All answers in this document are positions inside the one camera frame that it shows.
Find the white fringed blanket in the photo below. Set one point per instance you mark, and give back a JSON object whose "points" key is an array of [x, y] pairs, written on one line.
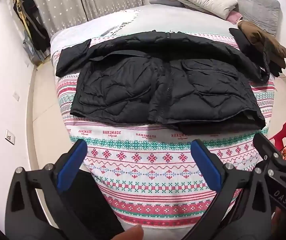
{"points": [[83, 30]]}

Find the black hanging clothes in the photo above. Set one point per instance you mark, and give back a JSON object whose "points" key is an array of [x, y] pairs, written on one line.
{"points": [[34, 22]]}

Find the brown coat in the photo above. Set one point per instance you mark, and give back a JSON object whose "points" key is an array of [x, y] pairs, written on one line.
{"points": [[263, 40]]}

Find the grey padded headboard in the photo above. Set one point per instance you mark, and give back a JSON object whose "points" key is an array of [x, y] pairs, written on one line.
{"points": [[258, 7]]}

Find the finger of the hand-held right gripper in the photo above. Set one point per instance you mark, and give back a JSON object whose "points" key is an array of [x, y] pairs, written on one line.
{"points": [[266, 146]]}

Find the black quilted jacket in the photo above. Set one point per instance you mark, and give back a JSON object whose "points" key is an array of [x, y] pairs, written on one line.
{"points": [[138, 85]]}

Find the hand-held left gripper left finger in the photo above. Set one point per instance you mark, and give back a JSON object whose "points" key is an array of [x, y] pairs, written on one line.
{"points": [[73, 165]]}

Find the small pink cloth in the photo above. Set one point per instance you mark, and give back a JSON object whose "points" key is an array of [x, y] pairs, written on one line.
{"points": [[233, 17]]}

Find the yellow clothes rack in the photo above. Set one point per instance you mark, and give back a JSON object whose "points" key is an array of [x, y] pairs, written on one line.
{"points": [[20, 12]]}

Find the red green patterned blanket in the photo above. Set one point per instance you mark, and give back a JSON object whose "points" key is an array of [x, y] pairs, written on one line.
{"points": [[145, 180]]}

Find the person's left hand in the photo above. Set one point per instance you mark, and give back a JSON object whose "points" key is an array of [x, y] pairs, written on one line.
{"points": [[131, 233]]}

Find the black garment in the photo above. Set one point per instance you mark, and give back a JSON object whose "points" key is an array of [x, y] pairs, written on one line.
{"points": [[240, 40]]}

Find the person's right hand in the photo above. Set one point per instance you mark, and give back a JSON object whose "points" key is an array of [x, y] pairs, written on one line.
{"points": [[279, 223]]}

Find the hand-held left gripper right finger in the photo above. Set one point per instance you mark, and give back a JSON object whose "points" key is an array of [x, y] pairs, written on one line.
{"points": [[205, 165]]}

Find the white wall socket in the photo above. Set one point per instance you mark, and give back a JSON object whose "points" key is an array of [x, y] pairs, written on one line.
{"points": [[10, 136], [16, 95]]}

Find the bed with grey sheet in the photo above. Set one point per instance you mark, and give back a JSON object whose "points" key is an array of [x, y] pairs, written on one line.
{"points": [[183, 20]]}

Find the grey blue bag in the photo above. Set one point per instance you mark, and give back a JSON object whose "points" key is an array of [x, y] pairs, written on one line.
{"points": [[31, 50]]}

